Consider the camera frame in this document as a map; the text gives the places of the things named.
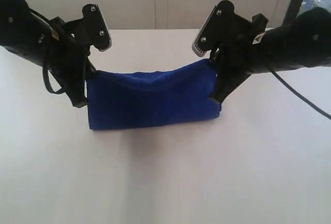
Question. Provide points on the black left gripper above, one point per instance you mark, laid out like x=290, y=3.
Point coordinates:
x=45, y=43

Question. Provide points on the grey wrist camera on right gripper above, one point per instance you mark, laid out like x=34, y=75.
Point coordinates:
x=222, y=25

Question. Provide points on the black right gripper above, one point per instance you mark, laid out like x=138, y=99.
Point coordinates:
x=305, y=43

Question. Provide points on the black wrist camera on left gripper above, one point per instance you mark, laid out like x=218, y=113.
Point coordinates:
x=95, y=27

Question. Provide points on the blue towel with white label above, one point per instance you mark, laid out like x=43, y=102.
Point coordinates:
x=149, y=99

